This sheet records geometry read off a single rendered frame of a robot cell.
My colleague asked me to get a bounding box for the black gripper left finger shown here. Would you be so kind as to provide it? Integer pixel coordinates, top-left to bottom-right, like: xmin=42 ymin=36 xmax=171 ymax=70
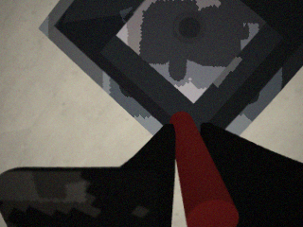
xmin=0 ymin=124 xmax=176 ymax=227

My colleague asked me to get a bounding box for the dark red peg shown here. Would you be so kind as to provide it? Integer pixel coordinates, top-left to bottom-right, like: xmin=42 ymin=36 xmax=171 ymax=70
xmin=169 ymin=112 xmax=239 ymax=227

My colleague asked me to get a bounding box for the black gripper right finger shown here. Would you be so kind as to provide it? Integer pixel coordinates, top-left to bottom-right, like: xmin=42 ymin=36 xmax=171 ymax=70
xmin=201 ymin=123 xmax=303 ymax=227

